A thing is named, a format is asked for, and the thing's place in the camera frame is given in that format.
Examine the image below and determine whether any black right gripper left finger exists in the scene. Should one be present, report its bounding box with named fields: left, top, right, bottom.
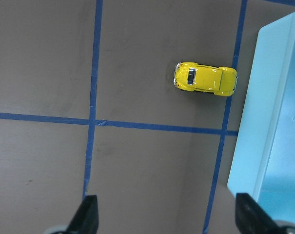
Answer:
left=66, top=195, right=99, bottom=234

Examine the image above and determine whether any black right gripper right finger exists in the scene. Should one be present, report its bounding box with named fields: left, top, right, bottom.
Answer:
left=235, top=193, right=285, bottom=234

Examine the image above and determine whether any yellow beetle toy car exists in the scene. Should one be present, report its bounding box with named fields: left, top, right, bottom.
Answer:
left=173, top=62, right=237, bottom=97

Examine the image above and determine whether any light blue plastic bin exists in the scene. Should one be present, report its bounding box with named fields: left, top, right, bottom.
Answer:
left=227, top=11, right=295, bottom=224

